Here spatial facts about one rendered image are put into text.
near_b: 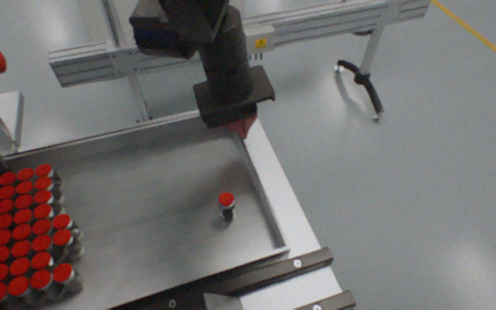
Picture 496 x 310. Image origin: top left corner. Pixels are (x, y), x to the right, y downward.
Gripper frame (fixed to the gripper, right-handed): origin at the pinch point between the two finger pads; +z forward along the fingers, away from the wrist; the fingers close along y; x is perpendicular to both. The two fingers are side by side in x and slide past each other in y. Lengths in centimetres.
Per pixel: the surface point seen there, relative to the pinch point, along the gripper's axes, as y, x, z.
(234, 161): 2.7, 2.7, 2.9
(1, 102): 39.5, -21.3, -3.0
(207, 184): 7.5, 5.8, 2.1
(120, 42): 30, -85, 30
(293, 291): 0.4, 23.8, 3.3
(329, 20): -53, -88, 49
